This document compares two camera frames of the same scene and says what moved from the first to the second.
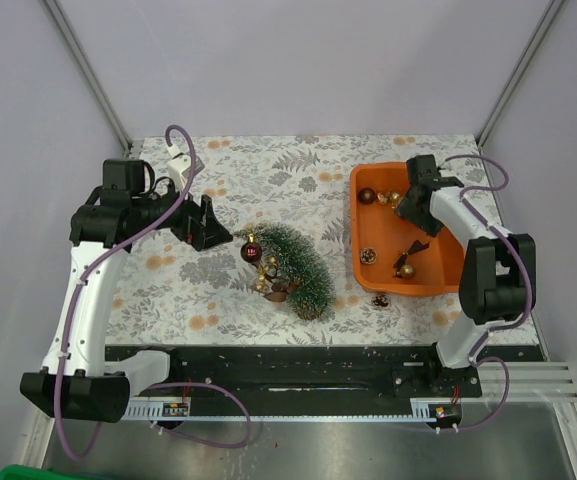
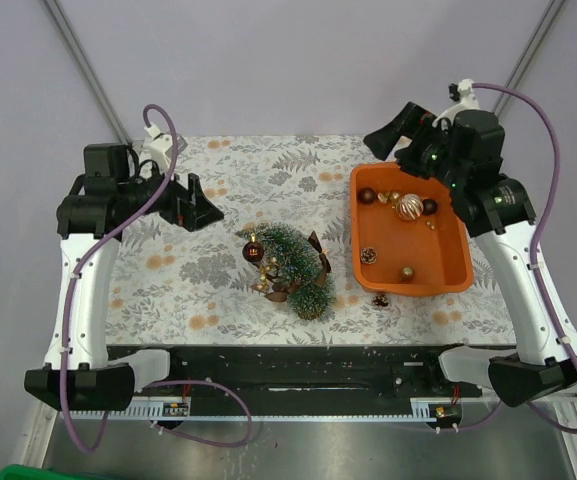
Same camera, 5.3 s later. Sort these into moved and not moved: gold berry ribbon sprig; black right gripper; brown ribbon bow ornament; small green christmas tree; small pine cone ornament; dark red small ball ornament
Moved: black right gripper; brown ribbon bow ornament
Not moved: small pine cone ornament; gold berry ribbon sprig; small green christmas tree; dark red small ball ornament
